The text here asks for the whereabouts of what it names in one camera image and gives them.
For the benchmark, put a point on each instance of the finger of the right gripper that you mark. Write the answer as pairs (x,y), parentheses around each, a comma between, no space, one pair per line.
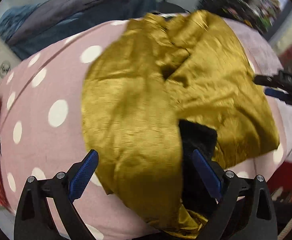
(282,96)
(267,81)

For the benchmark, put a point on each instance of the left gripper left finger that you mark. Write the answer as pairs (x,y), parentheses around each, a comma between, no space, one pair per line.
(33,217)

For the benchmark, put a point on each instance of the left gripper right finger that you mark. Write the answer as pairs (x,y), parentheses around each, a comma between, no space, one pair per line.
(244,209)

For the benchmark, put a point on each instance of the gold satin padded jacket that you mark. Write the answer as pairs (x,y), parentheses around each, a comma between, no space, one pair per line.
(158,73)

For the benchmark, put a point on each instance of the black metal shelf cart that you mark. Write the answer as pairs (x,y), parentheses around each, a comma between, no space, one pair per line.
(236,10)

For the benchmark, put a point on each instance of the grey blue massage bed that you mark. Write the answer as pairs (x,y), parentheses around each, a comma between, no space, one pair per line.
(29,28)

